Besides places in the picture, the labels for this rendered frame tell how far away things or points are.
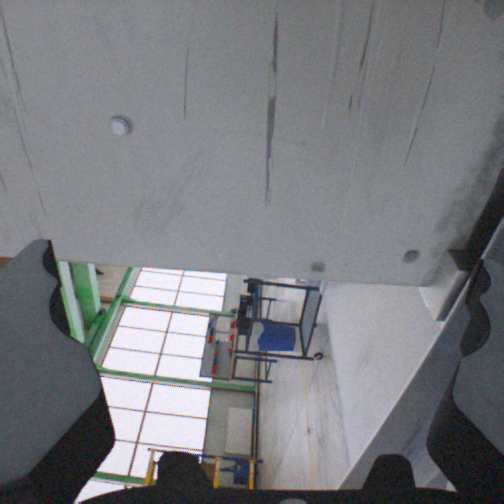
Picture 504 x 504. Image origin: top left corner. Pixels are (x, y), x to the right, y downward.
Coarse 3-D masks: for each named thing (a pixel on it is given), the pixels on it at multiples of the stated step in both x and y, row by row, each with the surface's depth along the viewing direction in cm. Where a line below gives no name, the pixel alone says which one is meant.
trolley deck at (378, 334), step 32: (352, 288) 72; (384, 288) 56; (416, 288) 46; (352, 320) 69; (384, 320) 55; (416, 320) 45; (352, 352) 67; (384, 352) 53; (416, 352) 44; (352, 384) 65; (384, 384) 52; (352, 416) 62; (384, 416) 50; (352, 448) 60; (416, 480) 39
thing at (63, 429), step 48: (48, 240) 10; (0, 288) 8; (48, 288) 9; (0, 336) 7; (48, 336) 7; (0, 384) 6; (48, 384) 6; (96, 384) 6; (0, 432) 5; (48, 432) 5; (96, 432) 6; (0, 480) 5; (48, 480) 5
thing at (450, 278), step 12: (444, 252) 27; (456, 252) 27; (468, 252) 27; (480, 252) 27; (444, 264) 27; (456, 264) 25; (468, 264) 26; (444, 276) 27; (456, 276) 25; (468, 276) 25; (420, 288) 31; (432, 288) 28; (444, 288) 27; (456, 288) 26; (432, 300) 28; (444, 300) 27; (456, 300) 27; (432, 312) 28; (444, 312) 27
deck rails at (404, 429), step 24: (456, 312) 26; (456, 336) 28; (432, 360) 29; (456, 360) 29; (408, 384) 31; (432, 384) 31; (408, 408) 33; (432, 408) 33; (384, 432) 36; (408, 432) 36; (360, 456) 39; (408, 456) 39; (360, 480) 43
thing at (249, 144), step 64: (0, 0) 18; (64, 0) 18; (128, 0) 18; (192, 0) 18; (256, 0) 18; (320, 0) 18; (384, 0) 18; (448, 0) 18; (0, 64) 20; (64, 64) 20; (128, 64) 20; (192, 64) 20; (256, 64) 20; (320, 64) 20; (384, 64) 20; (448, 64) 20; (0, 128) 22; (64, 128) 22; (128, 128) 22; (192, 128) 22; (256, 128) 22; (320, 128) 22; (384, 128) 22; (448, 128) 22; (0, 192) 25; (64, 192) 25; (128, 192) 25; (192, 192) 25; (256, 192) 25; (320, 192) 25; (384, 192) 24; (448, 192) 24; (0, 256) 29; (64, 256) 28; (128, 256) 28; (192, 256) 28; (256, 256) 28; (320, 256) 28; (384, 256) 27
